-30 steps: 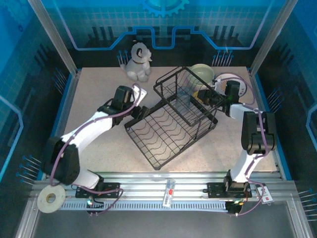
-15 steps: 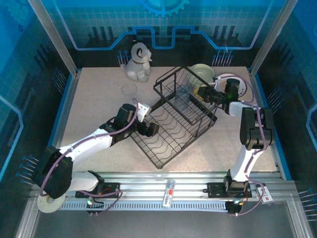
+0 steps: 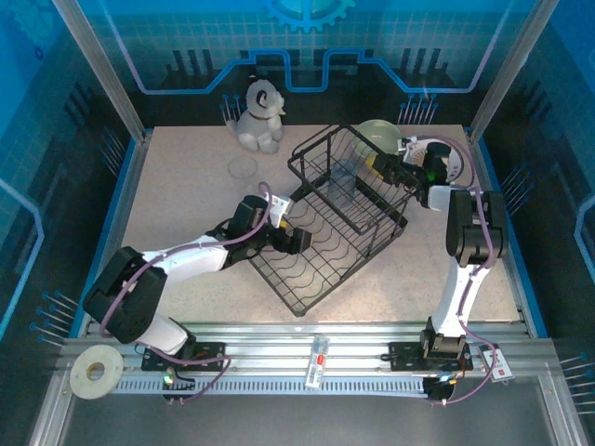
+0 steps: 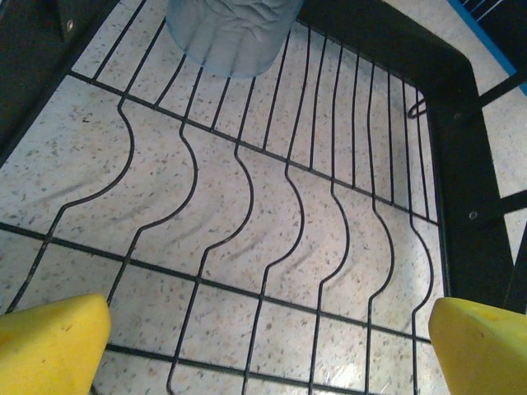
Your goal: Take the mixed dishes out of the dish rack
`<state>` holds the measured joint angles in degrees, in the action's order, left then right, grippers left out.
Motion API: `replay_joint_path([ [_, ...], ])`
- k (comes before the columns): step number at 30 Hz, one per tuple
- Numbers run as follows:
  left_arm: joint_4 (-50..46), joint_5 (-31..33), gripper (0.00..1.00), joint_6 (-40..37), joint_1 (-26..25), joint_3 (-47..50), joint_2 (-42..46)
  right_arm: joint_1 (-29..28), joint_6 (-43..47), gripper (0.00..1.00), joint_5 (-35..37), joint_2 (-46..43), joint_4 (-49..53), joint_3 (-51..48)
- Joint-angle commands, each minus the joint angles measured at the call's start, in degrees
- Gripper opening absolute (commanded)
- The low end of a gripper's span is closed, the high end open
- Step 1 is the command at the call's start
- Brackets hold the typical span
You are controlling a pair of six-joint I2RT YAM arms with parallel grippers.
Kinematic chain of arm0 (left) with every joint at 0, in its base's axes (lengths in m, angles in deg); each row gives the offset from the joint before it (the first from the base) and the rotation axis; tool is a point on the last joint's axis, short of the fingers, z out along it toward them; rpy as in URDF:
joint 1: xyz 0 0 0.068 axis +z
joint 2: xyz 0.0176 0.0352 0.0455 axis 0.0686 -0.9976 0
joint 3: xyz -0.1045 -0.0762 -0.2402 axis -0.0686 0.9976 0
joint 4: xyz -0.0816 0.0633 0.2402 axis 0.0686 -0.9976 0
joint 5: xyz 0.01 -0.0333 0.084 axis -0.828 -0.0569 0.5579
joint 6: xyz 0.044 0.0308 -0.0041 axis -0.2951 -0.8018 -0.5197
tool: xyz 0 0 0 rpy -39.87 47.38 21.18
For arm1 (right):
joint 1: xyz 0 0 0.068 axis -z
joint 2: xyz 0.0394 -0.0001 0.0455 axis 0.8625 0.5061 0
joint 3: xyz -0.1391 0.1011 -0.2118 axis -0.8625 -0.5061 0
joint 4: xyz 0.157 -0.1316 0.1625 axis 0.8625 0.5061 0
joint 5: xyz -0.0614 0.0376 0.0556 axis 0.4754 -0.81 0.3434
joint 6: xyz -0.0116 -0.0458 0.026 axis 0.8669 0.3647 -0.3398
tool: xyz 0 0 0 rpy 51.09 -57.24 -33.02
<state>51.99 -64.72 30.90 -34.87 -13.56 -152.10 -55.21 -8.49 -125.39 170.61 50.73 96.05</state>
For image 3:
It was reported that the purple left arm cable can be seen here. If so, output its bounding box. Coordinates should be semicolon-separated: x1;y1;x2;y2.
97;181;232;405

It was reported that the black controller board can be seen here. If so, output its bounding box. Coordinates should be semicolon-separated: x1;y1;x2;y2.
160;366;196;406
423;374;459;406

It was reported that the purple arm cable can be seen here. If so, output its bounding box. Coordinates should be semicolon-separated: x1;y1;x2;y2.
97;181;232;405
403;135;501;406

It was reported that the white plate orange sunburst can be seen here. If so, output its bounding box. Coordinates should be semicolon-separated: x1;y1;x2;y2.
400;136;466;185

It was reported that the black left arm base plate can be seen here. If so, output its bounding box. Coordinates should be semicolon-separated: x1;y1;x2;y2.
141;341;228;373

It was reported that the white tape roll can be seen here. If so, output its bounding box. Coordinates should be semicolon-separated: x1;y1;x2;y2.
69;344;126;400

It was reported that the white number card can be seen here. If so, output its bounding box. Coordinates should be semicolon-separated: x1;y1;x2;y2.
481;344;515;385

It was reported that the pale green bowl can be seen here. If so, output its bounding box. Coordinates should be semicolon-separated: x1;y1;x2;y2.
355;119;402;159

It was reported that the grey plush dog toy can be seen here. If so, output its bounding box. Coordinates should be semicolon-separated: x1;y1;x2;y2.
226;79;287;154

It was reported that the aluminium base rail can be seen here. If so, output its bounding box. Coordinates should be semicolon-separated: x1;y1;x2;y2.
59;322;559;397

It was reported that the tall clear plastic cup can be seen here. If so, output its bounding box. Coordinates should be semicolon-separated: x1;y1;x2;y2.
327;157;363;211

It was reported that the clear label tag red mark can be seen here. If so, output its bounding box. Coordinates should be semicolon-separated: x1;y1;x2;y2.
304;334;332;390

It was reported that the grey slotted cable duct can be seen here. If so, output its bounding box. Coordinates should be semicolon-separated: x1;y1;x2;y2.
113;376;429;397

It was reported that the aluminium enclosure post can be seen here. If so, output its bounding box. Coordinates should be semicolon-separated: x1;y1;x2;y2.
467;0;562;140
49;0;146;143

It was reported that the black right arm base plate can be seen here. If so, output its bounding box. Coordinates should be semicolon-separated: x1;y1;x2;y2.
388;341;474;373

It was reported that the black wire dish rack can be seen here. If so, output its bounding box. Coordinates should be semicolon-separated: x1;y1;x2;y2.
247;123;410;318

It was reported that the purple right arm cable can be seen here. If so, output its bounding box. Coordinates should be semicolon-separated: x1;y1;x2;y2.
403;135;501;406

